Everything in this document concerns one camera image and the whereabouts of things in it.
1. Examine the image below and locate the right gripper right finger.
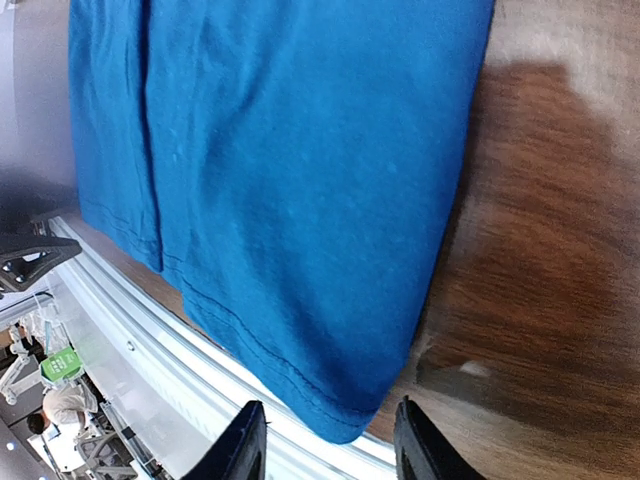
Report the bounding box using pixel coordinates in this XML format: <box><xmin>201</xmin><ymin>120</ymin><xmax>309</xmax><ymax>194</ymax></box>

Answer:
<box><xmin>394</xmin><ymin>397</ymin><xmax>485</xmax><ymax>480</ymax></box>

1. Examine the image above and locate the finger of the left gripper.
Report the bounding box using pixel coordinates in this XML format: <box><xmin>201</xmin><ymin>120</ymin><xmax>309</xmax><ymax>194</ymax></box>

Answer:
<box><xmin>1</xmin><ymin>234</ymin><xmax>82</xmax><ymax>293</ymax></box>

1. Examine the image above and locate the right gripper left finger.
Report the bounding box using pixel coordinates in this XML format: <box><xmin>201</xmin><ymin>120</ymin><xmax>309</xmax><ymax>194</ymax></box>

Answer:
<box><xmin>183</xmin><ymin>400</ymin><xmax>266</xmax><ymax>480</ymax></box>

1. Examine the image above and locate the blue t-shirt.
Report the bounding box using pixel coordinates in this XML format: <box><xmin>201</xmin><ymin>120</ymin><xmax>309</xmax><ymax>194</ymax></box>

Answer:
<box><xmin>68</xmin><ymin>1</ymin><xmax>494</xmax><ymax>444</ymax></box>

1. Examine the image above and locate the green box in background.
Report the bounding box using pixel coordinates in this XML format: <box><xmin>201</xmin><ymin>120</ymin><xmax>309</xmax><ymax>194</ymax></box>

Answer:
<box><xmin>40</xmin><ymin>346</ymin><xmax>84</xmax><ymax>383</ymax></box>

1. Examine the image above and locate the person in background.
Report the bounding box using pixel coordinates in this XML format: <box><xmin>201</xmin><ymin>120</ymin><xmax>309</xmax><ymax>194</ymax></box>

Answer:
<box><xmin>26</xmin><ymin>384</ymin><xmax>99</xmax><ymax>435</ymax></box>

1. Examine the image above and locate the front aluminium rail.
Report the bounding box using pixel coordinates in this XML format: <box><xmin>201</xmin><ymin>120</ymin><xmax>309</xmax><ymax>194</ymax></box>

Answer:
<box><xmin>49</xmin><ymin>217</ymin><xmax>395</xmax><ymax>479</ymax></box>

